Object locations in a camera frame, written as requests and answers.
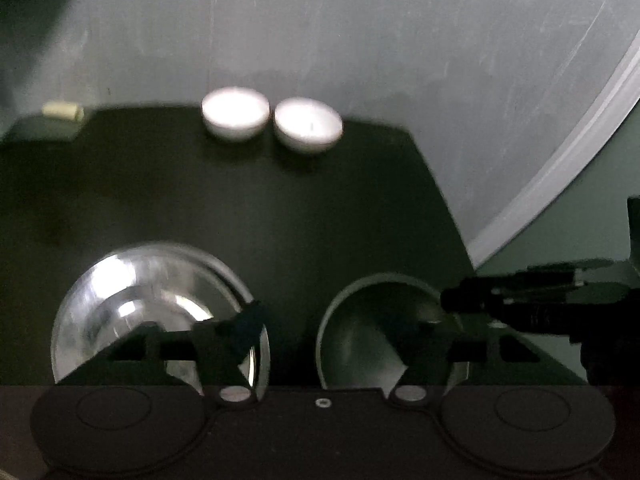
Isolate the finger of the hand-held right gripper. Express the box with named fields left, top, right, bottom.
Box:
left=440, top=272, right=588, bottom=337
left=525, top=258, right=617, bottom=281

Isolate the white door track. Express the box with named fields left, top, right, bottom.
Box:
left=470, top=50, right=640, bottom=267

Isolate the cream paper roll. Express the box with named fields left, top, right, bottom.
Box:
left=42, top=101, right=83, bottom=122

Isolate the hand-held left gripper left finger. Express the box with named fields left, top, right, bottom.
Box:
left=55, top=300, right=268, bottom=406

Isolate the deep steel bowl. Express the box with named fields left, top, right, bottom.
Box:
left=316, top=272, right=473, bottom=391

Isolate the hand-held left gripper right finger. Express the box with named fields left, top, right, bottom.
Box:
left=387, top=310, right=591, bottom=406

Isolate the large steel basin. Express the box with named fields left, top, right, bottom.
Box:
left=50, top=241, right=271, bottom=397

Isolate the white ceramic bowl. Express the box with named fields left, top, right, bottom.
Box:
left=273, top=97, right=344, bottom=155
left=201, top=87, right=271, bottom=141

